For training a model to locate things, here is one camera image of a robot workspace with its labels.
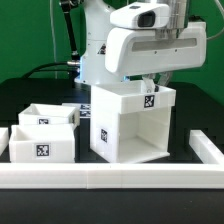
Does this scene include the white right fence rail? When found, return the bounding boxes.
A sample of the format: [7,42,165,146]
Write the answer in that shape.
[189,130,224,165]

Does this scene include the black cable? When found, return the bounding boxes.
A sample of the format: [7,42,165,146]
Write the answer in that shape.
[21,61,81,80]

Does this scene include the white front drawer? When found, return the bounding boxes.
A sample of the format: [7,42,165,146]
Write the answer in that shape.
[9,124,75,163]

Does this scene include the white front fence rail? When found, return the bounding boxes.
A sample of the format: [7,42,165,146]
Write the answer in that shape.
[0,163,224,189]

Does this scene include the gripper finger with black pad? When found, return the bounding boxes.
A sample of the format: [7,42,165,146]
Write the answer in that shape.
[142,74,155,93]
[158,71,172,86]

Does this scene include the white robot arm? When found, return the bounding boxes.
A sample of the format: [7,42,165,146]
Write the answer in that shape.
[75,0,218,92]

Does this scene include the thin white cable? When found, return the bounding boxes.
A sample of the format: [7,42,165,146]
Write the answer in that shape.
[49,0,58,80]

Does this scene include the grey cable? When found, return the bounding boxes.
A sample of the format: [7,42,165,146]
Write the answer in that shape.
[205,0,224,42]

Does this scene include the white drawer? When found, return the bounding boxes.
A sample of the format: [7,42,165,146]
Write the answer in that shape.
[9,124,75,163]
[18,104,80,126]

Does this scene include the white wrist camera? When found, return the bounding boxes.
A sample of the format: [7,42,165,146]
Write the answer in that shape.
[110,2,170,29]

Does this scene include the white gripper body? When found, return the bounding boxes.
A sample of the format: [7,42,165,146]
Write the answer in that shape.
[105,22,206,76]

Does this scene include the white left fence rail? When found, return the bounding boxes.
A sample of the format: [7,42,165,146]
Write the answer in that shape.
[0,128,9,156]

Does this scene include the white marker base plate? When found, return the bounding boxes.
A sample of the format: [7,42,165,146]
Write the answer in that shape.
[63,103,91,119]

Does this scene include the white fence rail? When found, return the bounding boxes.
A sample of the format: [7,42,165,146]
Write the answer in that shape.
[189,130,224,165]
[0,163,224,189]
[0,128,9,156]

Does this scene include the white drawer cabinet box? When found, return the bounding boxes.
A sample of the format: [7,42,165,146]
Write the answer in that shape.
[90,81,176,163]

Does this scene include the white rear drawer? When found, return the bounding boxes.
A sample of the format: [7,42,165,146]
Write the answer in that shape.
[18,104,80,126]

